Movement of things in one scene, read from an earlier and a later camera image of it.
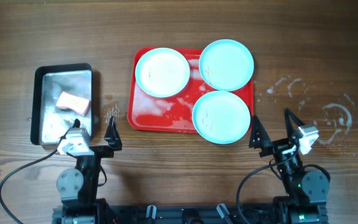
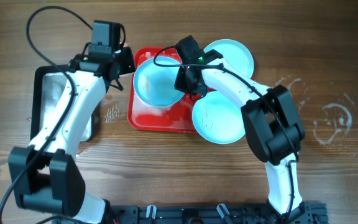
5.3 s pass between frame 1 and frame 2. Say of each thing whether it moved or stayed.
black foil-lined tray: stayed
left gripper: moved
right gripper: moved
